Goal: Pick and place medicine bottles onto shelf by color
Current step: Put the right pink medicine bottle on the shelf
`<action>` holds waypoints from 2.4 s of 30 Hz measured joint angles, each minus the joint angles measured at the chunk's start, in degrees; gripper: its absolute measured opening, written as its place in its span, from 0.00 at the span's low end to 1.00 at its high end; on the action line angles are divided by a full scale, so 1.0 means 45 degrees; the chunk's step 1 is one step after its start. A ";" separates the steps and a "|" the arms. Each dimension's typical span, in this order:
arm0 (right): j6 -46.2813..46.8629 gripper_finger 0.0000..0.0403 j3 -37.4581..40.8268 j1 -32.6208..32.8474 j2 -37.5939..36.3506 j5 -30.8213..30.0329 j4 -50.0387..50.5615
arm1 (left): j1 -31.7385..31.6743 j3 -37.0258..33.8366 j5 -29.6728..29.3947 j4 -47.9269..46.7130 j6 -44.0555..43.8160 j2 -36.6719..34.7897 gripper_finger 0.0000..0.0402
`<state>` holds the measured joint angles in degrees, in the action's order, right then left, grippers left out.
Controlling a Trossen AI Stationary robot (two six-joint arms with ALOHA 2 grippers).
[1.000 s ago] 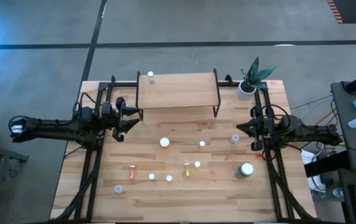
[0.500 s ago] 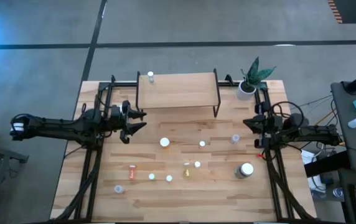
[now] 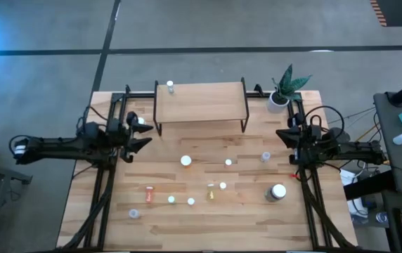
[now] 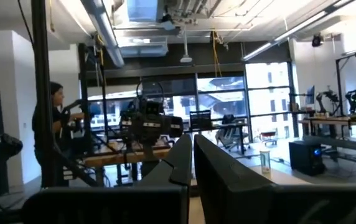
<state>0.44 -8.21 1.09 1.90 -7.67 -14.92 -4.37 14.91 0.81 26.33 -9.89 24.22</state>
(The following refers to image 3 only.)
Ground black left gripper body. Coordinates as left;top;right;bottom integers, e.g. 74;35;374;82
115;111;140;164

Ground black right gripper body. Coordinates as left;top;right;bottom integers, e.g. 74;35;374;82
287;112;315;166

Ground large green-labelled supplement bottle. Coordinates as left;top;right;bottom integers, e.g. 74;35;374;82
264;183;287;203

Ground snake plant in white pot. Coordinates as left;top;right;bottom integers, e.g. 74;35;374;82
266;63;313;114

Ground white power adapter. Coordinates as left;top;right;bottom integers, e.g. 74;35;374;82
339;168;356;187

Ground white power strip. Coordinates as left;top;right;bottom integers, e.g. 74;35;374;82
348;196;369;224

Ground dark grey side table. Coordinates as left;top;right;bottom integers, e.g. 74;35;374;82
372;89;402;197

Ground black aluminium rig frame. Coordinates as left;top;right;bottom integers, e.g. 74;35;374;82
55;84;358;252

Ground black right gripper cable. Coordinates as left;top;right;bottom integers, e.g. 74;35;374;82
301;105;346;141

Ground wooden shelf black metal frame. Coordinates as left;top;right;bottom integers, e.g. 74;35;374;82
153;77;250;137

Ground yellow cable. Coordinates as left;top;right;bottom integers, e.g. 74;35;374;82
354;122;391;166

